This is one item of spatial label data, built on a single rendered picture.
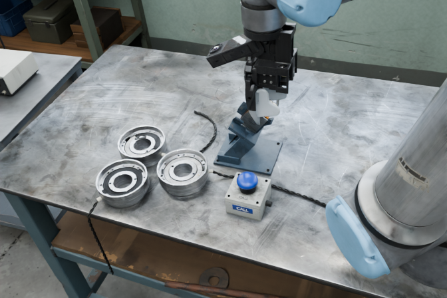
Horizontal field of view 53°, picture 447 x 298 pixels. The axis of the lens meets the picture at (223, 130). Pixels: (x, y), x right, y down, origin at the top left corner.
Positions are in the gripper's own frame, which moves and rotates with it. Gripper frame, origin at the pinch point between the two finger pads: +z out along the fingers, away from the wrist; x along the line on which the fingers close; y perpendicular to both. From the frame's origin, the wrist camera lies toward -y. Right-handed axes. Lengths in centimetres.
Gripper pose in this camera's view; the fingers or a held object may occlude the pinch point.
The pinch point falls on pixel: (257, 113)
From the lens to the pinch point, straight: 89.6
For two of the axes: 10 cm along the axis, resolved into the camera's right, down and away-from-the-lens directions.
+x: 3.4, -6.4, 6.9
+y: 9.4, 1.6, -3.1
